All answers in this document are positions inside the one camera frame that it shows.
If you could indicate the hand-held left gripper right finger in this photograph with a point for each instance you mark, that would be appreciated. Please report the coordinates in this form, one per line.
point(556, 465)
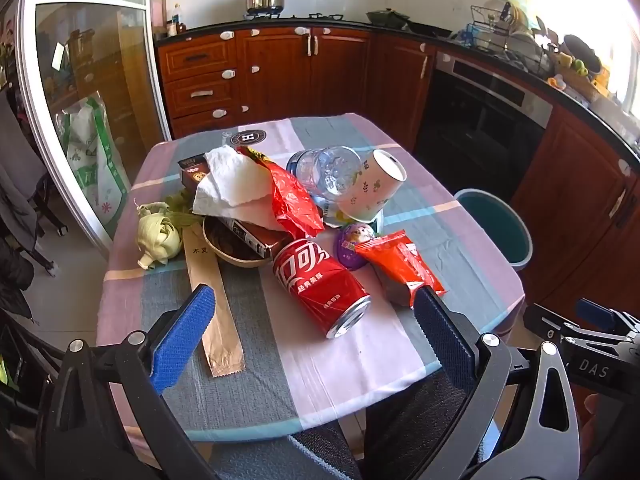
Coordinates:
point(440, 330)

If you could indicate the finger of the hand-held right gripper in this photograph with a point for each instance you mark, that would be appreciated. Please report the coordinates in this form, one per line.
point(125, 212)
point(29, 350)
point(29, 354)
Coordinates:
point(545, 321)
point(595, 311)

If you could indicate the dark wok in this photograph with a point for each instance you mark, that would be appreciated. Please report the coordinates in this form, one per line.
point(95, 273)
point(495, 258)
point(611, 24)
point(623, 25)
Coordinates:
point(387, 17)

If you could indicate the fruit basket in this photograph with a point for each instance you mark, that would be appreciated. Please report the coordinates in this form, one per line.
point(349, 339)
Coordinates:
point(580, 77)

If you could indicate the person's right hand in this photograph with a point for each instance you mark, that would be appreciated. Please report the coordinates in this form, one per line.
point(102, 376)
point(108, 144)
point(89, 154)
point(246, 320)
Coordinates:
point(592, 425)

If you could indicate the black built-in oven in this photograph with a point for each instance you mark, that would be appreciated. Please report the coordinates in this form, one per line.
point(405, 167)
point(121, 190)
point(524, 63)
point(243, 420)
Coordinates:
point(475, 130)

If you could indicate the red cola can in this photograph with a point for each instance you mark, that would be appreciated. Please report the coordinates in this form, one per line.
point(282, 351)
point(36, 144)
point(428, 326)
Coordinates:
point(310, 280)

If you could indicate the red snack bag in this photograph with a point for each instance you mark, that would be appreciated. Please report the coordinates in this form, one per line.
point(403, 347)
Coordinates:
point(292, 200)

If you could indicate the pink grey checked tablecloth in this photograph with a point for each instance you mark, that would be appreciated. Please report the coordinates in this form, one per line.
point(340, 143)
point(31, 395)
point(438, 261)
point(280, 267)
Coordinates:
point(320, 360)

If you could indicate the dark snack box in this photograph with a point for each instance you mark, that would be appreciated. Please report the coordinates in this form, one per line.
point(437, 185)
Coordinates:
point(192, 172)

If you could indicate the pale green corn husk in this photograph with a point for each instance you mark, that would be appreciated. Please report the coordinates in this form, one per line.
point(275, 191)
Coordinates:
point(157, 240)

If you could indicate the wooden cabinet with drawers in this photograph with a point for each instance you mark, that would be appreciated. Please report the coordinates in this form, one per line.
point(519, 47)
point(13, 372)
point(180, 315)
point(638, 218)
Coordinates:
point(280, 70)

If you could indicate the brown wooden bowl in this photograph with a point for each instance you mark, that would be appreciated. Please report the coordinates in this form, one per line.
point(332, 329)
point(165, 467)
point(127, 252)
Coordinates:
point(225, 251)

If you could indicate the black chair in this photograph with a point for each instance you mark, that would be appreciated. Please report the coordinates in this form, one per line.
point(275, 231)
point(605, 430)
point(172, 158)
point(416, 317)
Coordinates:
point(20, 210)

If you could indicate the gas stove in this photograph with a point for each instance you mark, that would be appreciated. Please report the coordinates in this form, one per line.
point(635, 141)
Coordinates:
point(300, 16)

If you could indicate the sliding glass door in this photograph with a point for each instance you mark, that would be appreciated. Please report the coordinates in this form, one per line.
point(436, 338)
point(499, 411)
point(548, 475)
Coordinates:
point(100, 60)

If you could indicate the white paper tissue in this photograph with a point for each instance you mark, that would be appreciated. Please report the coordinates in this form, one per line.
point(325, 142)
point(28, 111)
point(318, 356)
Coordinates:
point(235, 185)

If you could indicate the brown and white box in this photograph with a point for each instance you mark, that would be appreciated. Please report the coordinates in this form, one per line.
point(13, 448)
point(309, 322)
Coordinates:
point(260, 242)

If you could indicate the grey mesh chair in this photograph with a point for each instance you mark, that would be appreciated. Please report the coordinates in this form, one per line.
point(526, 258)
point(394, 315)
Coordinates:
point(400, 435)

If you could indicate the clear plastic water bottle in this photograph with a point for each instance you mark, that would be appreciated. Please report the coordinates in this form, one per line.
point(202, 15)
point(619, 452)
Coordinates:
point(320, 170)

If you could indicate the brown paper cutlery sleeve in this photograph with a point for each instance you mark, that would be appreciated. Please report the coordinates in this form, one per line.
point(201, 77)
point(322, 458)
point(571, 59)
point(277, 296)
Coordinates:
point(220, 330)

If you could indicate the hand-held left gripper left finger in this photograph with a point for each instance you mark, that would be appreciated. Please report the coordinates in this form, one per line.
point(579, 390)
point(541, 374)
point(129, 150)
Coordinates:
point(185, 335)

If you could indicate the green and white bag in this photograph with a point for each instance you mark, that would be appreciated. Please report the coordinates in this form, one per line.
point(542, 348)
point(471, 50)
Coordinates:
point(95, 170)

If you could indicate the purple toy egg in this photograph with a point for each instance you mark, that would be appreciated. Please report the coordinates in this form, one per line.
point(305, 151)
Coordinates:
point(350, 255)

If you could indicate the leaf print paper cup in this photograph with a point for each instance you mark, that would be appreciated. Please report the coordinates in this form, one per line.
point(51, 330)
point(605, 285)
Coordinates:
point(365, 190)

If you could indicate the teal trash bin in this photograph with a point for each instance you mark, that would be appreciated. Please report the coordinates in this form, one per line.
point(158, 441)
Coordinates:
point(500, 230)

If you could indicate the seasoning bottle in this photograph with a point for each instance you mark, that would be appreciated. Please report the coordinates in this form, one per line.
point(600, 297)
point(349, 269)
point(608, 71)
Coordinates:
point(174, 22)

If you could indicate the small red snack packet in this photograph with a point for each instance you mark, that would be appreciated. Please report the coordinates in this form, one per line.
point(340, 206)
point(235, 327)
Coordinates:
point(400, 265)

